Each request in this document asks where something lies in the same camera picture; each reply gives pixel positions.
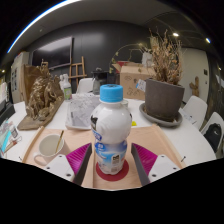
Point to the black wall screen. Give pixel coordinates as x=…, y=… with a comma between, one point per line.
x=53, y=53

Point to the brown wooden sculpture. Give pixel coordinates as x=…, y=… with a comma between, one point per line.
x=43, y=96

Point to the white mug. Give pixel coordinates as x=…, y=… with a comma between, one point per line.
x=46, y=146

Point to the white chair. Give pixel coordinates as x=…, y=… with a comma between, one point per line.
x=196, y=108
x=215, y=118
x=85, y=86

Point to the tan wooden board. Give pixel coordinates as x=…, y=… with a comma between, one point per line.
x=153, y=136

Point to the red box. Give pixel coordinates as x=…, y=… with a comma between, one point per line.
x=121, y=62

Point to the grey pot with dried plant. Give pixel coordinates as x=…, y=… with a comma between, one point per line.
x=163, y=100

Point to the cardboard box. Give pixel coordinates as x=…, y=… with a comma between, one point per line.
x=131, y=81

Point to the holographic colourful sheet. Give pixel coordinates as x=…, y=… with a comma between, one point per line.
x=5, y=136

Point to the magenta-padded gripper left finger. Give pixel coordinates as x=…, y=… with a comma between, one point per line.
x=77, y=158

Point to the black foam block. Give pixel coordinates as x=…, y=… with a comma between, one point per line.
x=6, y=113

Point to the wooden stick in mug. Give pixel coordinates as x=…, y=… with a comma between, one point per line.
x=60, y=140

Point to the wooden easel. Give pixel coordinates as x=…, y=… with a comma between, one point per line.
x=77, y=76

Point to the white cabinet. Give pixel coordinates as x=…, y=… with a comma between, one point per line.
x=18, y=73

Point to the white plaster figure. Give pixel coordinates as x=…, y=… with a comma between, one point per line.
x=146, y=59

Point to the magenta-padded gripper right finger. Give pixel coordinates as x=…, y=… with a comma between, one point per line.
x=146, y=158

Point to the wooden wall figure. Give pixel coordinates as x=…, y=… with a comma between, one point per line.
x=194, y=86

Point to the black backpack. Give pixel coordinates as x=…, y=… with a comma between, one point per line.
x=213, y=135

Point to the newspaper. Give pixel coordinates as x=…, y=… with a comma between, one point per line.
x=80, y=111

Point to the white bottle with blue cap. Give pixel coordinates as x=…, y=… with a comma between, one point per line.
x=111, y=126

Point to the flat round red coaster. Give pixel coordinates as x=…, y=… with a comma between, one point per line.
x=113, y=177

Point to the grey conical flask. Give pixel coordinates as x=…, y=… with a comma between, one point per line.
x=96, y=85

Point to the yellow tag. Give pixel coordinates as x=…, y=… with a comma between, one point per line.
x=133, y=123

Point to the long ceiling light strip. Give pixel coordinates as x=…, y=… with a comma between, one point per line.
x=36, y=18

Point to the green spray bottle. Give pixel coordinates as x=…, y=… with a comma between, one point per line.
x=67, y=91

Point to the grey plant saucer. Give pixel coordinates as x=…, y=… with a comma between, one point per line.
x=173, y=121

